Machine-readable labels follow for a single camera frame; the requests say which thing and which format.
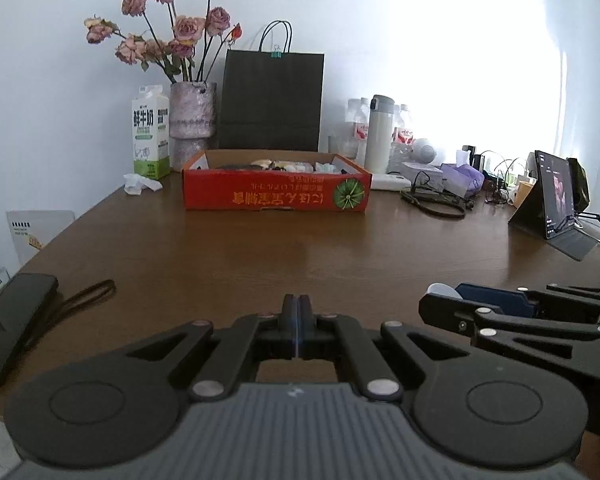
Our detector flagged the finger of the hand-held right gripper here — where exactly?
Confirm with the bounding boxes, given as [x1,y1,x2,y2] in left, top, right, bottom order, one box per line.
[419,292,600,377]
[455,282,600,318]

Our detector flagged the dried pink roses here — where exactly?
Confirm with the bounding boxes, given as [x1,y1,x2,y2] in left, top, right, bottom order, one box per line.
[84,0,243,85]

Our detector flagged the tablet in grey folio case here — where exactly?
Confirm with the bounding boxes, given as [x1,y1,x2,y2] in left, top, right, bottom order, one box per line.
[508,150,600,262]

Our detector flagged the crumpled white tissue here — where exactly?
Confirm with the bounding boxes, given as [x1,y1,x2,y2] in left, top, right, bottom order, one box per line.
[123,173,163,195]

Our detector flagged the purple tissue pack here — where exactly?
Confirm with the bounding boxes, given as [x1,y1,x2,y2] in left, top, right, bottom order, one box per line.
[440,162,486,198]

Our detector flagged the dark green neckband earphones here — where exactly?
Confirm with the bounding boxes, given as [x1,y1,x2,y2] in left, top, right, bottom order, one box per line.
[400,170,476,220]

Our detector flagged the white printed card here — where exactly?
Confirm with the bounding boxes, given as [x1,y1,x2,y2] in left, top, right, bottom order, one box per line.
[6,209,76,272]

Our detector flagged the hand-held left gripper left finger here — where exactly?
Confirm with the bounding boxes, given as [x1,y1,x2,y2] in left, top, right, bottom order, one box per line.
[125,294,299,403]

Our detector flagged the white green milk carton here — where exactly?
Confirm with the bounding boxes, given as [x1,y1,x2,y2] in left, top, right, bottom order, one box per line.
[131,85,172,180]

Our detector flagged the dark olive bag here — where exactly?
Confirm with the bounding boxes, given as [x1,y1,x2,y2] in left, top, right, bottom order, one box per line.
[567,157,591,213]

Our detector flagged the white round speaker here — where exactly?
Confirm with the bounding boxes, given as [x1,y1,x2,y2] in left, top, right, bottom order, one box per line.
[411,137,438,163]

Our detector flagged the clear water bottle red label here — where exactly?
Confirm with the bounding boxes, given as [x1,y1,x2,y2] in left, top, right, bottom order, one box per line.
[345,97,371,162]
[400,104,415,147]
[391,105,406,158]

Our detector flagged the black device with wrist strap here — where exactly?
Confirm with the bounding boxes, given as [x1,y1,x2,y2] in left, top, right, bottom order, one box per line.
[0,272,117,387]

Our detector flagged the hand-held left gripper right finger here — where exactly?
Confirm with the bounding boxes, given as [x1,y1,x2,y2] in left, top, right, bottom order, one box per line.
[298,294,473,403]

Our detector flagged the white power bank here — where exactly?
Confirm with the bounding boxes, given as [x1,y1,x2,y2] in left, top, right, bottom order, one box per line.
[369,172,412,192]

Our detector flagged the small yellow box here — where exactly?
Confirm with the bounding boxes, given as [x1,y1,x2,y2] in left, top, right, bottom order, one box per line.
[511,179,537,209]

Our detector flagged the white thermos bottle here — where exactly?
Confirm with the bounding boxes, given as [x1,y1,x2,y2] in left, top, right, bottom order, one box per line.
[364,94,396,174]

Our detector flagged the white round base stand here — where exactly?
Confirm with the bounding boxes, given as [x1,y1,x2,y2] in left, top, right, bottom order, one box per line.
[575,210,600,243]

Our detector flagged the red cardboard box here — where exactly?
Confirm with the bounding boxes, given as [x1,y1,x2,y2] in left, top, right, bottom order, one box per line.
[181,149,372,213]

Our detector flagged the pale purple vase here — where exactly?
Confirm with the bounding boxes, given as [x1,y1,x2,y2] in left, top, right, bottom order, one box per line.
[169,81,217,172]

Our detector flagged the tangled black cables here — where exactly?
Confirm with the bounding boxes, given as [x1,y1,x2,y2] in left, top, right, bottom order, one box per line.
[472,149,531,206]

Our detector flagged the black paper bag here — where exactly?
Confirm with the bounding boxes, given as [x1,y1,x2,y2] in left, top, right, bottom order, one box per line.
[216,20,326,152]

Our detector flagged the white tissue box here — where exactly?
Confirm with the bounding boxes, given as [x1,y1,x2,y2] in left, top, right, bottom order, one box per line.
[401,161,446,188]

